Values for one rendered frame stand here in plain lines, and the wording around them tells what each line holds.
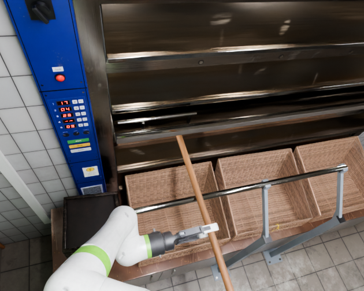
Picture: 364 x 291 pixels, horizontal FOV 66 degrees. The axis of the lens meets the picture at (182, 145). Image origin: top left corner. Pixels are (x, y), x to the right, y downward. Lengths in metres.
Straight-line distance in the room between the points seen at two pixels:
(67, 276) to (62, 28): 0.65
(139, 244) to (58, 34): 0.78
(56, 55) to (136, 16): 0.27
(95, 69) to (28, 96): 0.26
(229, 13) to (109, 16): 0.40
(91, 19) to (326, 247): 2.61
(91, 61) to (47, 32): 0.18
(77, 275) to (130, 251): 0.43
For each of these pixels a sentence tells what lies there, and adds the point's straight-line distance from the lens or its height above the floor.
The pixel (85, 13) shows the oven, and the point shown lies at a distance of 0.93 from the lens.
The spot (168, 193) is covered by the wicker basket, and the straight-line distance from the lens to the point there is 1.91.
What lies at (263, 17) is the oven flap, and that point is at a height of 1.83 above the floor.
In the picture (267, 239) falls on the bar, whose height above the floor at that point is 0.95.
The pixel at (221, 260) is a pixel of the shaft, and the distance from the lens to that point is 1.23.
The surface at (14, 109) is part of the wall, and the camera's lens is 1.21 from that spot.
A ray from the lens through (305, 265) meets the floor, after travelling 2.79.
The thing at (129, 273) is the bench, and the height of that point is 0.58.
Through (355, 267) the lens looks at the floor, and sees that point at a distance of 3.05.
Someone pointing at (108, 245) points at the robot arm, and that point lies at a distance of 0.89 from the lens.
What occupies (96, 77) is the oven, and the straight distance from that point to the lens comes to 1.08.
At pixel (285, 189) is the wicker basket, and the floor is 0.59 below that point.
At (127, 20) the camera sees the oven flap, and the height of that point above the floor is 1.83.
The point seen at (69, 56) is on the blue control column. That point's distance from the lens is 0.98.
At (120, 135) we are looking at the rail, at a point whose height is 1.43.
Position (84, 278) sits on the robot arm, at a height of 1.64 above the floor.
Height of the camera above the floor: 2.36
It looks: 56 degrees down
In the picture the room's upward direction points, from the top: 15 degrees clockwise
